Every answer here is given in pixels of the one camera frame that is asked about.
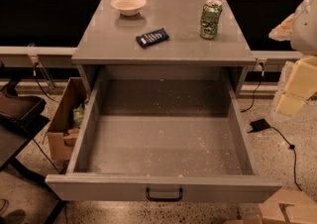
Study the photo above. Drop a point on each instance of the black drawer handle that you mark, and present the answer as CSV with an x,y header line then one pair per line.
x,y
164,196

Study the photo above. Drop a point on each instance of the green chip bag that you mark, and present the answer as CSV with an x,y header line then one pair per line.
x,y
77,116

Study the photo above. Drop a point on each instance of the white paper bowl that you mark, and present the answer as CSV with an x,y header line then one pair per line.
x,y
128,7

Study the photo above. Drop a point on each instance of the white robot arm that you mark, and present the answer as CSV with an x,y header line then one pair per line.
x,y
303,39

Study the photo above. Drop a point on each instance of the grey cabinet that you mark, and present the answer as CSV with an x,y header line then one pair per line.
x,y
110,38

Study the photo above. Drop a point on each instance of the black power adapter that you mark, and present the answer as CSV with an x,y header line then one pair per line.
x,y
259,125

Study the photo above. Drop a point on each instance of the open grey top drawer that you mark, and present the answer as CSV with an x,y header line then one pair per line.
x,y
164,129

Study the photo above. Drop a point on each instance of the crushed green soda can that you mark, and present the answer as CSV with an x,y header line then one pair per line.
x,y
209,20

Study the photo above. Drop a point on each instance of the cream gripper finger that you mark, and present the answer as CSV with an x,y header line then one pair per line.
x,y
298,84
282,32

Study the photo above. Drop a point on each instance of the black chair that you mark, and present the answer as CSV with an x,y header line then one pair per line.
x,y
21,120

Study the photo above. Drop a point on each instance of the cardboard box left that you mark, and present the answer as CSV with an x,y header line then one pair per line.
x,y
61,133

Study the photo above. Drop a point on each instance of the dark blue snack packet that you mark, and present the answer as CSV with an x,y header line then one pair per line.
x,y
152,38

